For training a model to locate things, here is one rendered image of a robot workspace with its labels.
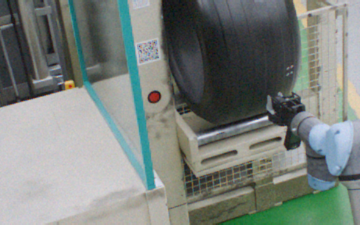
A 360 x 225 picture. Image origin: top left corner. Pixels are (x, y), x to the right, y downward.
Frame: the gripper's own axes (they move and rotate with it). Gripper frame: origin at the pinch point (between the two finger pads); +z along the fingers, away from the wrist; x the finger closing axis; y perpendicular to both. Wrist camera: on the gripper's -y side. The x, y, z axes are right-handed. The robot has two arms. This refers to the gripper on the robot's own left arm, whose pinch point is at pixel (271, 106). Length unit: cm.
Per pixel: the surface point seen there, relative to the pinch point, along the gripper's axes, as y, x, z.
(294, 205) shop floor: -93, -42, 84
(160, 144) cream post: -11.4, 31.7, 19.5
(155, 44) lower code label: 23.5, 29.1, 15.2
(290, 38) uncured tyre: 21.5, -6.8, -4.1
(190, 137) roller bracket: -6.5, 24.6, 7.9
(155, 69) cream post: 15.2, 30.1, 16.3
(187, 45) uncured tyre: 8, 8, 49
